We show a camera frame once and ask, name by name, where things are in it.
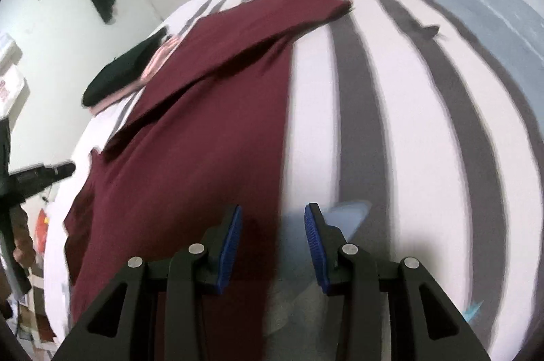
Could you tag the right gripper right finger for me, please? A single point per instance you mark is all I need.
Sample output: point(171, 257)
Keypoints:
point(401, 296)

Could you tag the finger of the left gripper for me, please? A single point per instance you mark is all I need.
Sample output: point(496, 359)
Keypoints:
point(33, 180)

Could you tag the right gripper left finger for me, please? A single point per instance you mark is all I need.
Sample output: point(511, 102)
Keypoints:
point(155, 308)

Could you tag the maroon t-shirt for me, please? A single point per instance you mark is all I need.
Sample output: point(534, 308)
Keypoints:
point(208, 131)

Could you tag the person left hand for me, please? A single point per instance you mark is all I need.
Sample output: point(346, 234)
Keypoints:
point(24, 253)

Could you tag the white tote bag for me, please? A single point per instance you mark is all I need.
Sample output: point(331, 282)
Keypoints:
point(14, 94)

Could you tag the folded black garment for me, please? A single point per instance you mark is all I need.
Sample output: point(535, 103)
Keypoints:
point(115, 77)

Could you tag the striped bed sheet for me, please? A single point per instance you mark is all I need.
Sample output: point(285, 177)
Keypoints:
point(417, 127)

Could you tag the folded pink garment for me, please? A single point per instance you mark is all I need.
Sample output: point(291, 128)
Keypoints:
point(151, 67)

